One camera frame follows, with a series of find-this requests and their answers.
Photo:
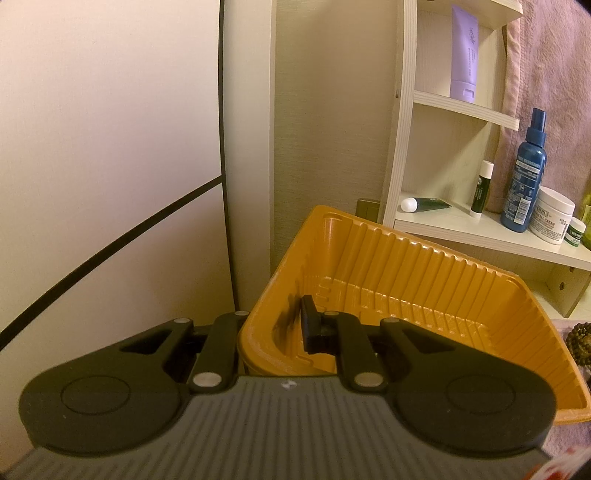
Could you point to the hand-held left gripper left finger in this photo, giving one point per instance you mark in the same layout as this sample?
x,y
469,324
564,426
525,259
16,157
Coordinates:
x,y
221,344

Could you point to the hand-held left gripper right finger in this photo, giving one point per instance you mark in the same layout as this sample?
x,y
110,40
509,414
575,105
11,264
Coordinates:
x,y
310,323

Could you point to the yellow ribbed plastic tray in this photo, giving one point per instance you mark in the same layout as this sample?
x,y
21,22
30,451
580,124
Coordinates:
x,y
415,286

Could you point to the dark green white-capped tube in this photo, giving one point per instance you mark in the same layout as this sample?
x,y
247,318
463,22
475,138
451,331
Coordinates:
x,y
429,204

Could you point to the white wooden shelf unit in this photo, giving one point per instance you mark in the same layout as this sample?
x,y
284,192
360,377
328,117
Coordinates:
x,y
461,230

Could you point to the green white-capped lip balm stick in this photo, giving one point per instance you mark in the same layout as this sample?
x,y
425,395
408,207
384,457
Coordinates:
x,y
480,194

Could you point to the pink fluffy mat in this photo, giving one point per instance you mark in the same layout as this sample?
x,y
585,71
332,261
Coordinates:
x,y
561,328

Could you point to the blue spray bottle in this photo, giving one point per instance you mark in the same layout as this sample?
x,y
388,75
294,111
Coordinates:
x,y
521,184

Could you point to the white cream jar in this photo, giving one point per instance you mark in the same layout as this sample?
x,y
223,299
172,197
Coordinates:
x,y
549,217

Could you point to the small green-lidded jar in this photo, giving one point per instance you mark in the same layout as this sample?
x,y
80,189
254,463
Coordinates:
x,y
575,233

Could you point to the green bottle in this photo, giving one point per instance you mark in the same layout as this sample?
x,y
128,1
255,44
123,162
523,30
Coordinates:
x,y
587,226

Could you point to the purple cosmetic tube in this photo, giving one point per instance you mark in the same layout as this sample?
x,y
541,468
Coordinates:
x,y
464,55

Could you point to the pink towel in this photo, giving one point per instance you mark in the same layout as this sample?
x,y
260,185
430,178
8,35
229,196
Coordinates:
x,y
554,69

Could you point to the wall socket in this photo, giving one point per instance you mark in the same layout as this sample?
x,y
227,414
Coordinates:
x,y
367,210

